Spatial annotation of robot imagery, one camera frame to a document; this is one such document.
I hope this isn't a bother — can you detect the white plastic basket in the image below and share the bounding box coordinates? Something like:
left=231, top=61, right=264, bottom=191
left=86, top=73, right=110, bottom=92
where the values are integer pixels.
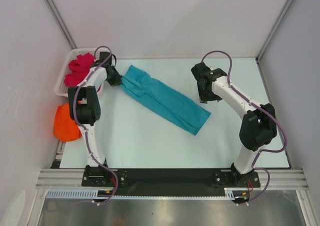
left=54, top=48, right=96, bottom=98

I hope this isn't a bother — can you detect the orange t shirt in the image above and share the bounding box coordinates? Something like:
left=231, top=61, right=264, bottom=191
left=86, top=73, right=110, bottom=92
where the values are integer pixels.
left=53, top=103, right=82, bottom=142

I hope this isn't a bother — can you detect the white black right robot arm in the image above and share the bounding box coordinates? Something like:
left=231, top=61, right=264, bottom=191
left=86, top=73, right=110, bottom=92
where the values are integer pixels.
left=191, top=66, right=277, bottom=186

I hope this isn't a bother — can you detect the magenta t shirt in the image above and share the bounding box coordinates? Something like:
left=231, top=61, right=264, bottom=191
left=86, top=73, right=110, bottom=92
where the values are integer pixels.
left=63, top=53, right=95, bottom=87

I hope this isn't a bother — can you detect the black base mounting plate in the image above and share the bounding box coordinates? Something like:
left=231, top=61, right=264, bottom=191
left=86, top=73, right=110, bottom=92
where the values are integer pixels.
left=81, top=166, right=261, bottom=197

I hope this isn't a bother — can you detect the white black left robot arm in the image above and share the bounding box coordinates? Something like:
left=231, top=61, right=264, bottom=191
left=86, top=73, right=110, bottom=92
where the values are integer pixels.
left=68, top=65, right=122, bottom=186

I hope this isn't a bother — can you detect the teal t shirt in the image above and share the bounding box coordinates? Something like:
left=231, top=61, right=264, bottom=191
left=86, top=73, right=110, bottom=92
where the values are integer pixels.
left=121, top=65, right=211, bottom=135

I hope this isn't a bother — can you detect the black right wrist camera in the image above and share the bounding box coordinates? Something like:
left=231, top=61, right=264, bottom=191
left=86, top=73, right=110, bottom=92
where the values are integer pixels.
left=191, top=62, right=211, bottom=81

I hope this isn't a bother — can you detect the white slotted cable duct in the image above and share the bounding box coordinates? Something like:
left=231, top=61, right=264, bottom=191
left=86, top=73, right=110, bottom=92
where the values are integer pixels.
left=46, top=189, right=247, bottom=200

